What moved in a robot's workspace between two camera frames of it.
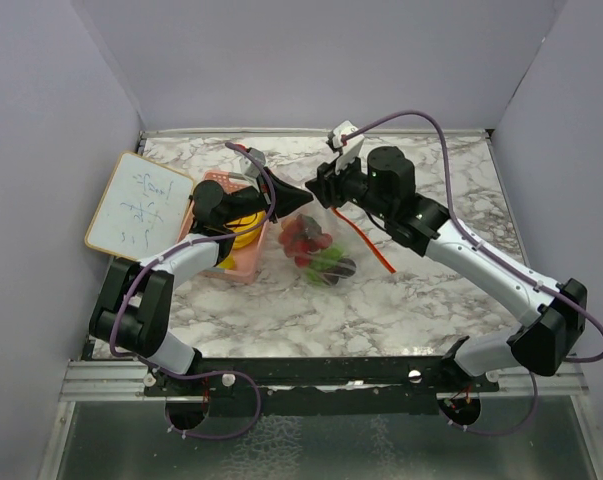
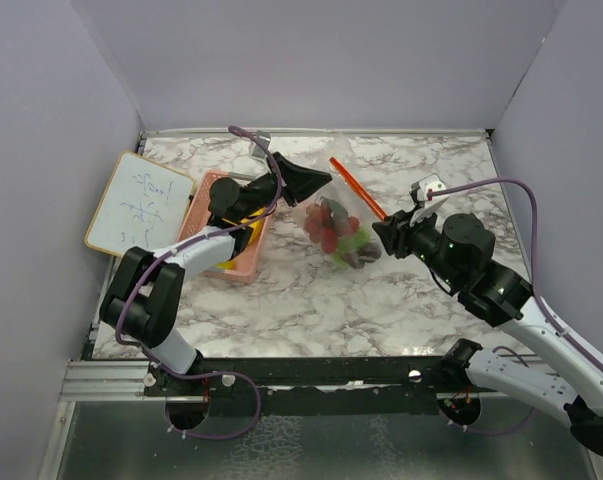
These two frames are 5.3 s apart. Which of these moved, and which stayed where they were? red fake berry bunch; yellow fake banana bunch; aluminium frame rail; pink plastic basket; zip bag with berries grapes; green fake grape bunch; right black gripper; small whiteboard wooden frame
Moved: green fake grape bunch; right black gripper; red fake berry bunch; zip bag with berries grapes
Stayed: yellow fake banana bunch; aluminium frame rail; pink plastic basket; small whiteboard wooden frame
